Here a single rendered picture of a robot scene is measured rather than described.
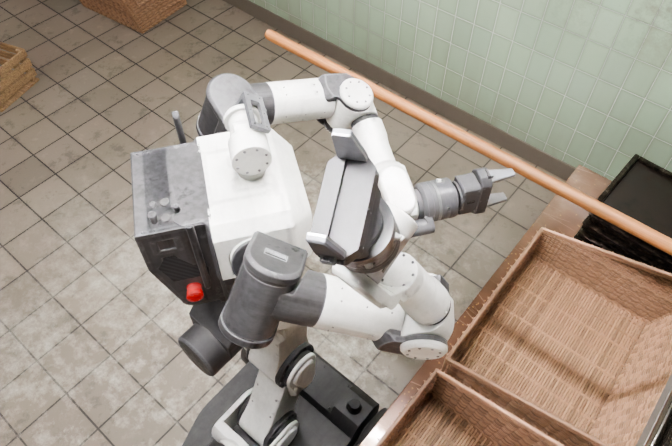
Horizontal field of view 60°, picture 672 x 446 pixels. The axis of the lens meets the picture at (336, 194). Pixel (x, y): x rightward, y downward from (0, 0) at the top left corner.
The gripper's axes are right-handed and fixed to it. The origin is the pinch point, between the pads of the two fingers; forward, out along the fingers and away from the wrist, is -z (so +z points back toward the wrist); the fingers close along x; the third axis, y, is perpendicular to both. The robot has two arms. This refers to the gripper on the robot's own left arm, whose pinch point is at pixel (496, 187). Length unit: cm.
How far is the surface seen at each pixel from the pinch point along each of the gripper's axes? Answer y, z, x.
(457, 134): -16.5, 2.7, -1.4
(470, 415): 29, 8, 55
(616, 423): 42, -25, 51
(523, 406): 34, -1, 43
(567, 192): 6.3, -13.3, -1.4
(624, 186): -19, -60, 38
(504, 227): -64, -60, 118
